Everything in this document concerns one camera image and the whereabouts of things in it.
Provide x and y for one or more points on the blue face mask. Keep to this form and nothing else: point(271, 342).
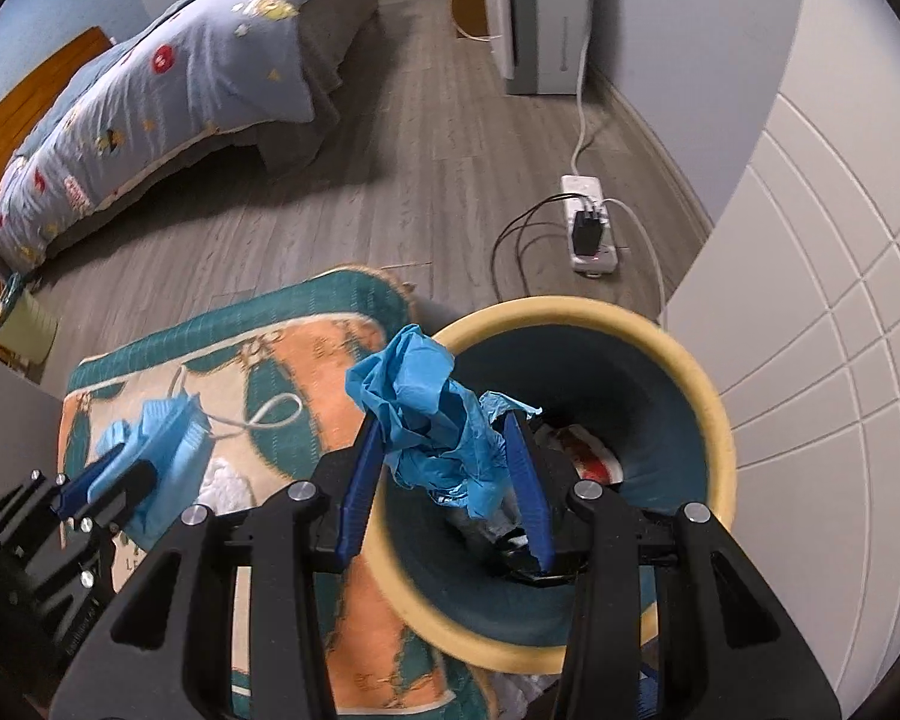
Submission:
point(172, 435)

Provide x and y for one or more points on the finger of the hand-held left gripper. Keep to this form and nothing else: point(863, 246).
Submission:
point(94, 476)
point(124, 491)

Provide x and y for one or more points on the white red wrapper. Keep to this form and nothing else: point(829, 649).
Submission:
point(592, 457)

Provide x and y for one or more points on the white panelled wardrobe door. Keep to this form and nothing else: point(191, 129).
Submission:
point(832, 315)

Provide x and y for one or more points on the black charger plug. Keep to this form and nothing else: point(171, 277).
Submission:
point(589, 232)

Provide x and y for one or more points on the patterned teal orange mat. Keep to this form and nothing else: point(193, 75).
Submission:
point(307, 360)

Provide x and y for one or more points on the white floor air conditioner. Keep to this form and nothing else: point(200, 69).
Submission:
point(547, 15)

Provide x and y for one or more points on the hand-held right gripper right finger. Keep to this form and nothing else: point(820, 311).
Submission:
point(529, 495)

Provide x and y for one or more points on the wooden bed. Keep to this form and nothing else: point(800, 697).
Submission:
point(22, 112)

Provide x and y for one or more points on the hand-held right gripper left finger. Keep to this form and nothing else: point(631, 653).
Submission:
point(360, 487)

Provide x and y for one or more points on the white crumpled tissue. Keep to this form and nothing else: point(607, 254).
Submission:
point(225, 484)

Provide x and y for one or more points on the blue disposable glove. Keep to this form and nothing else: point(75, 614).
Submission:
point(427, 405)

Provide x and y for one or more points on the pale green small bin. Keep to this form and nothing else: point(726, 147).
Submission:
point(26, 330)

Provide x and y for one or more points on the printed blue blanket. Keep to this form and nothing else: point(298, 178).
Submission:
point(195, 67)

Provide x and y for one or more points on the yellow-rimmed teal bin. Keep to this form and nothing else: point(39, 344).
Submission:
point(645, 405)

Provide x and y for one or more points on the dark crumpled bag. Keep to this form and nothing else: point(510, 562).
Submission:
point(514, 559)

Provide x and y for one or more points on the white power strip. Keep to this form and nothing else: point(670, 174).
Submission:
point(581, 187)

